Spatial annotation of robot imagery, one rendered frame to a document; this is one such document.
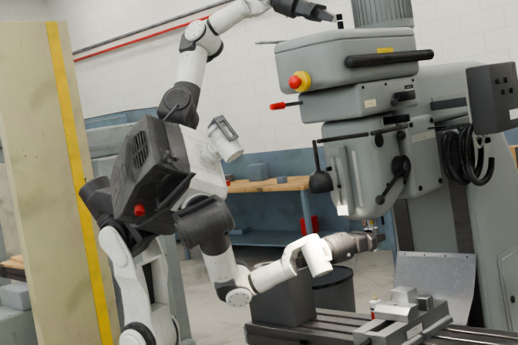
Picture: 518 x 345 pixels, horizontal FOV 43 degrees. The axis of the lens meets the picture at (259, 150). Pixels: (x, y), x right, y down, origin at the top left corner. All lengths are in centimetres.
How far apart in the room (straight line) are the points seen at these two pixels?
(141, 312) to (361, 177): 82
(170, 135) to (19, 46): 155
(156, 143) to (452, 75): 111
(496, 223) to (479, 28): 419
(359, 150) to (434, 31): 478
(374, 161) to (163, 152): 63
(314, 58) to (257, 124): 637
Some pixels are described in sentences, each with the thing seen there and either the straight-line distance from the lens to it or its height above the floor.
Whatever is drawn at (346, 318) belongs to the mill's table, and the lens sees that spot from 240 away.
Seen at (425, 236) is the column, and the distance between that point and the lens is 250.
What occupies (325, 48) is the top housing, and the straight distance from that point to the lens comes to 189.
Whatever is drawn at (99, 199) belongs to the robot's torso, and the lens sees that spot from 220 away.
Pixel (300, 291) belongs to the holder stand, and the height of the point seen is 105.
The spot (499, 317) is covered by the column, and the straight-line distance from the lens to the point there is 250.
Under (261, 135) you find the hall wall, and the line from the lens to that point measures 823.
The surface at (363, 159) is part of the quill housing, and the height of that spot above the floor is 150.
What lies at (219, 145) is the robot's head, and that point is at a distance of 194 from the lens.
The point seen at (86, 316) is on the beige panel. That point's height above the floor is 82.
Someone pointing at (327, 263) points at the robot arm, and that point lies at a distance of 200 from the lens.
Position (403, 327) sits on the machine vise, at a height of 100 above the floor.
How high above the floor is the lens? 169
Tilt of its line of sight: 3 degrees down
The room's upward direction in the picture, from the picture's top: 9 degrees counter-clockwise
